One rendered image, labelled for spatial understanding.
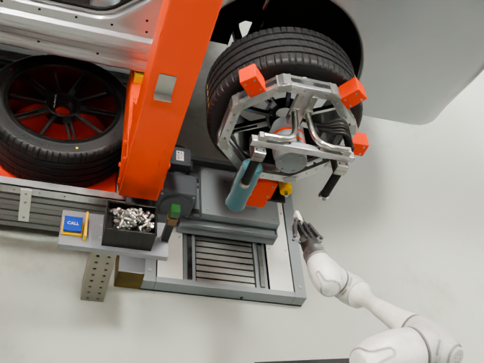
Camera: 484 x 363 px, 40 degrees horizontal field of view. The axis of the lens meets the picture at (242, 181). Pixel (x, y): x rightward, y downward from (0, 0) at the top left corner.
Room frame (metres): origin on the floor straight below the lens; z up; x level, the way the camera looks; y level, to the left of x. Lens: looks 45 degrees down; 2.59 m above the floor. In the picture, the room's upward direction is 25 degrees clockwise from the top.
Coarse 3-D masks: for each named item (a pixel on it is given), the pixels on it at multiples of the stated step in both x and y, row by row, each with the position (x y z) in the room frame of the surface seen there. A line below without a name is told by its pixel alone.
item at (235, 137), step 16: (288, 96) 2.18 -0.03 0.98; (256, 112) 2.14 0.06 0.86; (272, 112) 2.17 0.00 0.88; (320, 112) 2.24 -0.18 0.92; (336, 112) 2.33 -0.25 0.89; (240, 128) 2.14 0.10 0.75; (256, 128) 2.15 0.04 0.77; (304, 128) 2.39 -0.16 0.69; (240, 144) 2.14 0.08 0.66; (272, 160) 2.18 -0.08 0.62
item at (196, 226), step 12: (192, 216) 2.07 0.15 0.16; (180, 228) 2.01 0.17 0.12; (192, 228) 2.03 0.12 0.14; (204, 228) 2.05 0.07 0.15; (216, 228) 2.07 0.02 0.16; (228, 228) 2.10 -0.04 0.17; (240, 228) 2.15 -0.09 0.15; (252, 228) 2.18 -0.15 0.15; (264, 228) 2.21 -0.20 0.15; (240, 240) 2.12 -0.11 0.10; (252, 240) 2.14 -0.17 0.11; (264, 240) 2.17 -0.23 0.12
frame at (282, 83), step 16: (272, 80) 2.08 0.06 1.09; (288, 80) 2.08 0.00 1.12; (304, 80) 2.12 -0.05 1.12; (240, 96) 2.04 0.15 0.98; (256, 96) 2.02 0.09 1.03; (272, 96) 2.04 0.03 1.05; (320, 96) 2.11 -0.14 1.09; (336, 96) 2.13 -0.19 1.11; (240, 112) 2.01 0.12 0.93; (224, 128) 1.99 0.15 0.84; (352, 128) 2.18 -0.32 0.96; (224, 144) 2.00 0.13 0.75; (336, 144) 2.22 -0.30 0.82; (240, 160) 2.04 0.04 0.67; (320, 160) 2.21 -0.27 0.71; (272, 176) 2.11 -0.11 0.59; (288, 176) 2.13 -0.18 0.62; (304, 176) 2.15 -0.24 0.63
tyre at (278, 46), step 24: (240, 48) 2.22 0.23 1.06; (264, 48) 2.20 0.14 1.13; (288, 48) 2.20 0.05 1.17; (312, 48) 2.26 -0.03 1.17; (336, 48) 2.38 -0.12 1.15; (216, 72) 2.18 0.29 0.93; (264, 72) 2.10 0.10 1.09; (288, 72) 2.14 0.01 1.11; (312, 72) 2.17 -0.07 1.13; (336, 72) 2.21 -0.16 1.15; (216, 96) 2.06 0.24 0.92; (216, 120) 2.06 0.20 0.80; (360, 120) 2.29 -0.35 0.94; (216, 144) 2.08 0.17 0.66
